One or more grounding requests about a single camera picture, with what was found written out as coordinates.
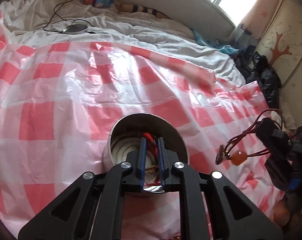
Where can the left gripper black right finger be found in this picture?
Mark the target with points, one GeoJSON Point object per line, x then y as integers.
{"type": "Point", "coordinates": [211, 207]}

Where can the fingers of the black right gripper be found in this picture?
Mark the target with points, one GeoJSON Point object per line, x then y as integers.
{"type": "Point", "coordinates": [270, 135]}

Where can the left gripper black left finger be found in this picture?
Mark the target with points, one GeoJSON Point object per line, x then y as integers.
{"type": "Point", "coordinates": [92, 206]}

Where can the right hand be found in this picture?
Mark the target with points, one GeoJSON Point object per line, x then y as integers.
{"type": "Point", "coordinates": [288, 213]}

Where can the black jacket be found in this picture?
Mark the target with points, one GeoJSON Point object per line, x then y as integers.
{"type": "Point", "coordinates": [255, 67]}

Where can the round silver metal tin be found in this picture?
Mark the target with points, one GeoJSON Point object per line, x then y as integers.
{"type": "Point", "coordinates": [125, 137]}

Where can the wardrobe with tree decal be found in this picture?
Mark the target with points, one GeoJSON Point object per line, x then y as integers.
{"type": "Point", "coordinates": [282, 45]}

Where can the blue plastic bag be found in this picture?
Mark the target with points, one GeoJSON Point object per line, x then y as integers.
{"type": "Point", "coordinates": [217, 44]}

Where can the pink cartoon curtain right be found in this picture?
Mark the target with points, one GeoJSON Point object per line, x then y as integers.
{"type": "Point", "coordinates": [255, 23]}

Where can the red white checkered plastic sheet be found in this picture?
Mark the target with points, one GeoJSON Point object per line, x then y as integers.
{"type": "Point", "coordinates": [59, 99]}

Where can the round grey charging device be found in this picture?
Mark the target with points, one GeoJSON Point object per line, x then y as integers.
{"type": "Point", "coordinates": [75, 29]}

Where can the striped pillow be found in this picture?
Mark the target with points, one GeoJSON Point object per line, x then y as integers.
{"type": "Point", "coordinates": [129, 8]}

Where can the white striped bed quilt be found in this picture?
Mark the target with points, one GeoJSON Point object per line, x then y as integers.
{"type": "Point", "coordinates": [23, 22]}

